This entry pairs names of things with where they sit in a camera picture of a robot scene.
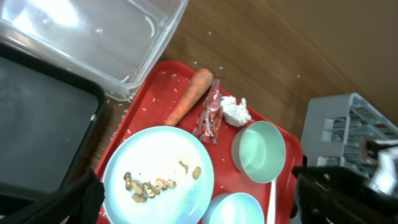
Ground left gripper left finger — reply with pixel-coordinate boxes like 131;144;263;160
1;169;105;224

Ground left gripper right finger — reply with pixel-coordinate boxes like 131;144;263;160
292;166;397;224

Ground white plastic spoon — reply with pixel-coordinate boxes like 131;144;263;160
266;179;276;224

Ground green bowl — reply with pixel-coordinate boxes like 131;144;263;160
231;121;286;184

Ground light blue bowl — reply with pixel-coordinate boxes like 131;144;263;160
202;192;265;224

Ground white tissue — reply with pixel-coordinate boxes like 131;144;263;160
221;96;252;127

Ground grey dishwasher rack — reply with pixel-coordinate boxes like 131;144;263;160
301;93;397;179

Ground peanut scraps on plate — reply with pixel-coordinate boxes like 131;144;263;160
123;161;201;203

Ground light blue plate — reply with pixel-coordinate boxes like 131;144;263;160
102;126;215;223

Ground black tray bin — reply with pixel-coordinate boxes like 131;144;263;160
1;45;105;215

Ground red snack wrapper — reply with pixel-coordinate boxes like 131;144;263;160
193;78;223;144

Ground red serving tray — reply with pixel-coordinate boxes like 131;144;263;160
96;60;303;223

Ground clear plastic bin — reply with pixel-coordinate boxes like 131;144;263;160
1;0;188;101

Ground orange carrot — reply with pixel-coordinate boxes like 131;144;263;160
165;68;215;126

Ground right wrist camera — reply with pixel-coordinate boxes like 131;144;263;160
360;139;397;196

